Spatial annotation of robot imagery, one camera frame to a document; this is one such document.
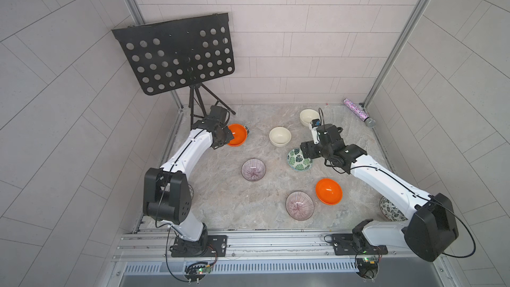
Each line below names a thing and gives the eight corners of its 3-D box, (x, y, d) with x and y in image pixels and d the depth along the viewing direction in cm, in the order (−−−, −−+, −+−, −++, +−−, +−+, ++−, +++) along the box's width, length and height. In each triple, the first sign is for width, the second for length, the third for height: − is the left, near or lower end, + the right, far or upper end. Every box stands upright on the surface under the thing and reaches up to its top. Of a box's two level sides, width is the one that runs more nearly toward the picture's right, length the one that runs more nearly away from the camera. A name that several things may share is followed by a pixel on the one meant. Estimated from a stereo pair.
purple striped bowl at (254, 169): (241, 181, 89) (240, 177, 86) (242, 162, 95) (242, 157, 92) (265, 181, 89) (265, 177, 86) (265, 162, 95) (265, 157, 92)
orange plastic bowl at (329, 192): (316, 206, 83) (319, 202, 79) (313, 183, 89) (315, 178, 85) (341, 206, 83) (345, 202, 79) (335, 183, 89) (339, 178, 85)
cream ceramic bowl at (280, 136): (269, 149, 100) (269, 143, 96) (269, 132, 107) (269, 126, 103) (291, 149, 100) (292, 143, 96) (289, 132, 107) (290, 126, 103)
